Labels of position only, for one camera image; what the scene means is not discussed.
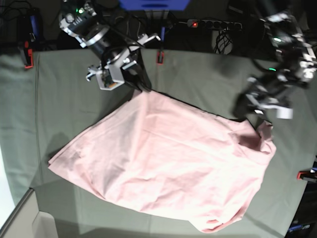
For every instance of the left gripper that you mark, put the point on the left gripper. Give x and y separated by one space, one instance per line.
241 107

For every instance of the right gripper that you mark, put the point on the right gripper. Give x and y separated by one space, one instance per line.
125 66

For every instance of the pink t-shirt black print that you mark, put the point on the pink t-shirt black print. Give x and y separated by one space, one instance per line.
159 156

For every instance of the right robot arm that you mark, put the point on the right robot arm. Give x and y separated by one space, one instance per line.
85 21

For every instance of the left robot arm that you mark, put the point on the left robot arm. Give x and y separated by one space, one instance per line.
297 64

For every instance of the red clamp top centre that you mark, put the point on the red clamp top centre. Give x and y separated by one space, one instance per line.
160 57

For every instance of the black power strip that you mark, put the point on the black power strip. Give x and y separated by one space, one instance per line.
217 25

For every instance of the blue box top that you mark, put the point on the blue box top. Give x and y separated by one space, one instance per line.
133 5

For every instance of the red clamp right edge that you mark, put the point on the red clamp right edge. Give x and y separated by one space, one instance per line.
308 175

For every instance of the red clamp edge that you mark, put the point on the red clamp edge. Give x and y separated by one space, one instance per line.
308 175
26 54

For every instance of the red clamp left edge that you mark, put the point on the red clamp left edge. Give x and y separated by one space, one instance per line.
26 54

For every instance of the white bin corner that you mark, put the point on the white bin corner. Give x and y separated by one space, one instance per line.
44 226

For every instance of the blue clamp handle centre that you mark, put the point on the blue clamp handle centre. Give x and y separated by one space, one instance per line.
162 33

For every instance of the blue clamp handle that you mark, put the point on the blue clamp handle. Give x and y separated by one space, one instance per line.
162 33
35 27

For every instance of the blue clamp handle left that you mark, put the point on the blue clamp handle left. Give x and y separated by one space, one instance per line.
35 27

